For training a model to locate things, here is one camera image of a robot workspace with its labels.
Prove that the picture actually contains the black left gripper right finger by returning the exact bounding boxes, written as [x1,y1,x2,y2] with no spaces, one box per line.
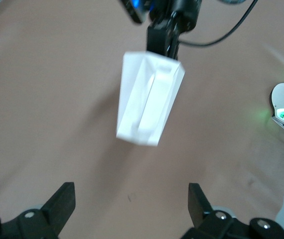
[181,183,284,239]

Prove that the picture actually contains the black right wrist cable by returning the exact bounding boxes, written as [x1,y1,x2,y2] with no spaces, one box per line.
[179,0,260,47]

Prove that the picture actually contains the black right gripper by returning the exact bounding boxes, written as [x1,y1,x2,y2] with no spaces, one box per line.
[146,0,203,61]

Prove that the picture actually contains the white faceted cup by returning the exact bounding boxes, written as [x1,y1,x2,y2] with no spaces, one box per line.
[115,50,186,147]

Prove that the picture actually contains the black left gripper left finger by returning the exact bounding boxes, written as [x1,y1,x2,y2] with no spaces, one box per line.
[0,182,77,239]

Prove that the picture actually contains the brown paper table cover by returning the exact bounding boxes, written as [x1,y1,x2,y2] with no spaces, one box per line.
[0,0,284,239]

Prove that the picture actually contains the dark right wrist camera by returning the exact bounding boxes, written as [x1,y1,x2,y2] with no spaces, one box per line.
[118,0,149,25]

